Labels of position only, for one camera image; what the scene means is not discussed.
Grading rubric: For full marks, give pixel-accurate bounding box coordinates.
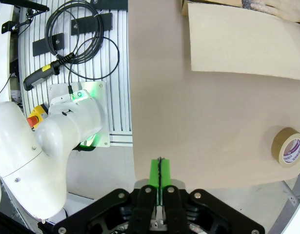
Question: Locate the grey metal table frame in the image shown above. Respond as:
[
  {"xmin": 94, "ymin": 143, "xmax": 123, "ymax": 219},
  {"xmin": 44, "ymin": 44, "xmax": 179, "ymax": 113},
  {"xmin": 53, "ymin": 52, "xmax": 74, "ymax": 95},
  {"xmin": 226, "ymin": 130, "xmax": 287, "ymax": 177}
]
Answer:
[{"xmin": 282, "ymin": 168, "xmax": 300, "ymax": 234}]

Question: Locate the white panel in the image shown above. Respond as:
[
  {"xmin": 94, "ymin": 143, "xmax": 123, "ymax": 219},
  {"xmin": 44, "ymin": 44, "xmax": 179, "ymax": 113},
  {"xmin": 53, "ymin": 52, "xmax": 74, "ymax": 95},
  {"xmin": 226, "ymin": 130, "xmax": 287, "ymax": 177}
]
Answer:
[{"xmin": 0, "ymin": 0, "xmax": 15, "ymax": 104}]

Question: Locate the bubble wrap sheet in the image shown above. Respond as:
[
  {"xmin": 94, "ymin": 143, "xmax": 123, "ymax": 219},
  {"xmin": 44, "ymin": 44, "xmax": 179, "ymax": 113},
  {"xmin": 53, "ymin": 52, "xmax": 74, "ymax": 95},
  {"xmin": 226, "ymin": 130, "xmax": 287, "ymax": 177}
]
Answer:
[{"xmin": 241, "ymin": 0, "xmax": 275, "ymax": 11}]

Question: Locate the person's hand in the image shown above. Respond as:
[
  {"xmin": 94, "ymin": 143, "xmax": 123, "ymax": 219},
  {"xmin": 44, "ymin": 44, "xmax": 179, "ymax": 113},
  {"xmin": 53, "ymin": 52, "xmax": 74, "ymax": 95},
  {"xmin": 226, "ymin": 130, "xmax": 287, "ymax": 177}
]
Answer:
[{"xmin": 268, "ymin": 0, "xmax": 300, "ymax": 25}]

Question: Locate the cardboard box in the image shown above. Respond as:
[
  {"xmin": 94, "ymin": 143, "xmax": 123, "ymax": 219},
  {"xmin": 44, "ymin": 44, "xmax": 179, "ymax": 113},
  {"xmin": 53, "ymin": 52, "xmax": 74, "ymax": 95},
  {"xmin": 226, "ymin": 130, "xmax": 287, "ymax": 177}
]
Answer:
[{"xmin": 180, "ymin": 0, "xmax": 300, "ymax": 81}]

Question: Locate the black enabling handle device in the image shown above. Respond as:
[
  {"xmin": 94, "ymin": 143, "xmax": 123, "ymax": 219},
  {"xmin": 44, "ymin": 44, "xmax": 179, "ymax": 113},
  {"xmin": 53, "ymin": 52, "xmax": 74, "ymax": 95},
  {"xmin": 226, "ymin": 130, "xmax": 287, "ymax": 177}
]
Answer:
[{"xmin": 22, "ymin": 52, "xmax": 76, "ymax": 91}]

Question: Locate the brown packing tape roll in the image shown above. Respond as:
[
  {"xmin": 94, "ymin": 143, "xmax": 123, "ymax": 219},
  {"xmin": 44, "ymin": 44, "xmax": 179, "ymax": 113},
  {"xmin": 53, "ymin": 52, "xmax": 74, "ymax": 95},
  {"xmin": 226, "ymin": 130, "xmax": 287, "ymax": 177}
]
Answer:
[{"xmin": 271, "ymin": 126, "xmax": 300, "ymax": 169}]

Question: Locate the black coiled cable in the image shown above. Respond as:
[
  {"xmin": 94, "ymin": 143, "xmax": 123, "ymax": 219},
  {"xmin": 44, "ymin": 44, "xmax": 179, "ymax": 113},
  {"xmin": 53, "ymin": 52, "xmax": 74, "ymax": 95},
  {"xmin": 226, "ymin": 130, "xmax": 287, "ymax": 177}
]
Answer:
[{"xmin": 45, "ymin": 0, "xmax": 120, "ymax": 98}]

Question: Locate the aluminium mounting plate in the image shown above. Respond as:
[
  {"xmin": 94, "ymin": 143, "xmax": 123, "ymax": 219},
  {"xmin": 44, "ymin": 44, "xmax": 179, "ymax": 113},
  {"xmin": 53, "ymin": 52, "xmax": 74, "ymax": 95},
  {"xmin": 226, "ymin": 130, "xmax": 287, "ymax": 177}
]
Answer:
[{"xmin": 47, "ymin": 81, "xmax": 111, "ymax": 148}]

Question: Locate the aluminium profile base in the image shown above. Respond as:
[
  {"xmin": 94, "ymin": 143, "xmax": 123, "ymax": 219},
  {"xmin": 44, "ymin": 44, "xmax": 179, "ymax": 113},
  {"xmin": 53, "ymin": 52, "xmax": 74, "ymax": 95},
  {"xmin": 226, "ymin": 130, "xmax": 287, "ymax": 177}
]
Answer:
[{"xmin": 18, "ymin": 0, "xmax": 134, "ymax": 147}]

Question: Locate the black ribbed conduit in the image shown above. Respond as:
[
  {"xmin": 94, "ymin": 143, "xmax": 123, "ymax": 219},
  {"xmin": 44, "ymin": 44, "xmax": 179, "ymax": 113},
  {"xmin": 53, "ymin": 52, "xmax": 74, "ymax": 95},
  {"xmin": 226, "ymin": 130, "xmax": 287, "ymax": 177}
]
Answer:
[{"xmin": 0, "ymin": 208, "xmax": 43, "ymax": 234}]

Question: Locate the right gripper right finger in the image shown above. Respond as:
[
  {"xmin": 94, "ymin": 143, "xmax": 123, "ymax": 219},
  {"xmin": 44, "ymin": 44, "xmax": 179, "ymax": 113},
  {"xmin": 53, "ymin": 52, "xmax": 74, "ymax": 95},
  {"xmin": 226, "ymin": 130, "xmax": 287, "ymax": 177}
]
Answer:
[{"xmin": 160, "ymin": 158, "xmax": 265, "ymax": 234}]

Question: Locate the black clamp rod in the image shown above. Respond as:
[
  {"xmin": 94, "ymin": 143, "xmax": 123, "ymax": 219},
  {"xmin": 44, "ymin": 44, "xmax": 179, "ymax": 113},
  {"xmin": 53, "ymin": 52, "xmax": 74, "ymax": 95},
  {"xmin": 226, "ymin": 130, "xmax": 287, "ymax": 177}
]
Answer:
[{"xmin": 0, "ymin": 0, "xmax": 50, "ymax": 34}]

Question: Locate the yellow red emergency stop button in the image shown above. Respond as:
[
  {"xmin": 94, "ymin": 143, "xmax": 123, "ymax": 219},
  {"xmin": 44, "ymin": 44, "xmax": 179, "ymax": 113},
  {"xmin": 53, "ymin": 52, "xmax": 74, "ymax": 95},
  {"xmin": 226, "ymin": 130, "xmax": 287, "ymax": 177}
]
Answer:
[{"xmin": 27, "ymin": 103, "xmax": 50, "ymax": 132}]

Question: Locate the long black flat bracket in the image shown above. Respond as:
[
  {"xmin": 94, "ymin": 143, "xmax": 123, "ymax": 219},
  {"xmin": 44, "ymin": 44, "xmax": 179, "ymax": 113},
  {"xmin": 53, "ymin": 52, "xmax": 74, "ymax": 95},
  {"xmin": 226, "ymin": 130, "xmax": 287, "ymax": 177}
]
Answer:
[{"xmin": 70, "ymin": 13, "xmax": 113, "ymax": 37}]

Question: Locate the short black flat bracket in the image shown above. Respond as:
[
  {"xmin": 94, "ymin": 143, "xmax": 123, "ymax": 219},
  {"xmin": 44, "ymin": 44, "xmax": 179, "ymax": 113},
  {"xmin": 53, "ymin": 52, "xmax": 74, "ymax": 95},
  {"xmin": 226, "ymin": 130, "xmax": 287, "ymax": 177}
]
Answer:
[{"xmin": 32, "ymin": 33, "xmax": 65, "ymax": 57}]

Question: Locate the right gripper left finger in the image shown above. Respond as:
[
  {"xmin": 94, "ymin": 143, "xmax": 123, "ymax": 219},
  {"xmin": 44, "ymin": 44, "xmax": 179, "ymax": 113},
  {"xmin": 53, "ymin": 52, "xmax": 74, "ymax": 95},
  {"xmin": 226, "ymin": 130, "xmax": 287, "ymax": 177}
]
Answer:
[{"xmin": 53, "ymin": 158, "xmax": 160, "ymax": 234}]

